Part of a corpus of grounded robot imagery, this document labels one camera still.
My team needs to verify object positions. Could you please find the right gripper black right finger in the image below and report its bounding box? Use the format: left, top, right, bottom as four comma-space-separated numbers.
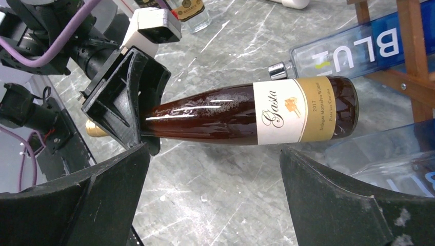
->
280, 148, 434, 245

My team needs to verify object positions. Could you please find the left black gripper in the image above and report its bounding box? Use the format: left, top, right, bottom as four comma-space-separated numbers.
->
68, 38, 171, 156

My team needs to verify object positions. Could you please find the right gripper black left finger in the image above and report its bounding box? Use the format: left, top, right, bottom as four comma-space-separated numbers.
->
1, 144, 150, 245

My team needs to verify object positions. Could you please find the small dark capped bottle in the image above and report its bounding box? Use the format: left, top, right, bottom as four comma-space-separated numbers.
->
172, 0, 211, 33

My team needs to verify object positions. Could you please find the dark bottle gold cap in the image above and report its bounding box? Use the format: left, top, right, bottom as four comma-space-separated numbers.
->
85, 75, 360, 147

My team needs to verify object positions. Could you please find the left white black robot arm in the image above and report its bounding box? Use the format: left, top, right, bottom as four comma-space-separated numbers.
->
1, 1, 181, 155

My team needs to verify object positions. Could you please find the standing clear empty bottle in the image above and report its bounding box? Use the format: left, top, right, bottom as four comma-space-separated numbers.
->
134, 0, 160, 8

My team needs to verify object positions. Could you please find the lower blue clear bottle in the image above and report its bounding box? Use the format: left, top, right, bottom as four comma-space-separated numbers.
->
325, 119, 434, 198

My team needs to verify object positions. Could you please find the brown wooden wine rack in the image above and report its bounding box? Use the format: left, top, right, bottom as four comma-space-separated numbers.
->
365, 1, 434, 122

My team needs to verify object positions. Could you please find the blue labelled clear bottle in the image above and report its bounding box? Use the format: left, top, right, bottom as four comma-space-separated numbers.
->
268, 12, 414, 80

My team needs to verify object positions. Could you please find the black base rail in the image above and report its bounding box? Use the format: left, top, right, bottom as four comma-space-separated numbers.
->
0, 81, 145, 246

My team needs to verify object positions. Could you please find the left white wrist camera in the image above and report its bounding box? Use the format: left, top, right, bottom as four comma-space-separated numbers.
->
120, 7, 182, 57

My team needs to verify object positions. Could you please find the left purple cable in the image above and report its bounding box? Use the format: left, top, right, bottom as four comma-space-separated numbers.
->
0, 0, 103, 193

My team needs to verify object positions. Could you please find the white pvc pipe frame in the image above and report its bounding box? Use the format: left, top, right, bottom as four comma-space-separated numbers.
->
270, 0, 310, 10

